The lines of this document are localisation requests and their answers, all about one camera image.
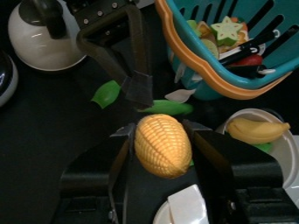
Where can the white toy leaf piece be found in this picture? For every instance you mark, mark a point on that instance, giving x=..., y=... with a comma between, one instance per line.
x=180, y=95

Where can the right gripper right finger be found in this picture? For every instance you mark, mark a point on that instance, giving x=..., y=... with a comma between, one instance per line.
x=234, y=166

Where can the green toy vegetable piece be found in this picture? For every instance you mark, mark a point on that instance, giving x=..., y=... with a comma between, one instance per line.
x=265, y=147

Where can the green toy pepper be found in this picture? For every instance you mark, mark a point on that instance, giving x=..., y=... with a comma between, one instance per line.
x=168, y=107

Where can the black toy frying pan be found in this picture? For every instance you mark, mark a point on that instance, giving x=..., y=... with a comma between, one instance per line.
x=6, y=78

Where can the red toy pepper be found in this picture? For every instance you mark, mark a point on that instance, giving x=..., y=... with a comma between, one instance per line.
x=252, y=60

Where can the green toy corn husk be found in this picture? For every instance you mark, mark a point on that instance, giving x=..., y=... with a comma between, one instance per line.
x=106, y=94

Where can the teal basket with orange rim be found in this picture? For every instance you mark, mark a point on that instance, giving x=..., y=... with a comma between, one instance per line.
x=218, y=78

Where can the yellow toy banana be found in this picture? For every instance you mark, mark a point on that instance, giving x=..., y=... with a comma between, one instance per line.
x=257, y=131

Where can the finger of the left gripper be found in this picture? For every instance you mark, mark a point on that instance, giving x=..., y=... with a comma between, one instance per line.
x=98, y=54
x=140, y=73

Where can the orange toy fruit slice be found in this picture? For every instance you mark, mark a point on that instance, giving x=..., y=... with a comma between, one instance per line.
x=204, y=28

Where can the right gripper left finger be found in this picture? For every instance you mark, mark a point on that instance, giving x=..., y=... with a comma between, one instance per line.
x=98, y=172

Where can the yellow toy corn cob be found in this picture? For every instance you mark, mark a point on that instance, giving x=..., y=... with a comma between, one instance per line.
x=164, y=145

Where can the white bowl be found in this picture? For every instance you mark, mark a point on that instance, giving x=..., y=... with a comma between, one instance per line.
x=285, y=151

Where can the green star fruit slice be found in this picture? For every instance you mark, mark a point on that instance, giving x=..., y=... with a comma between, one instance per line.
x=226, y=30

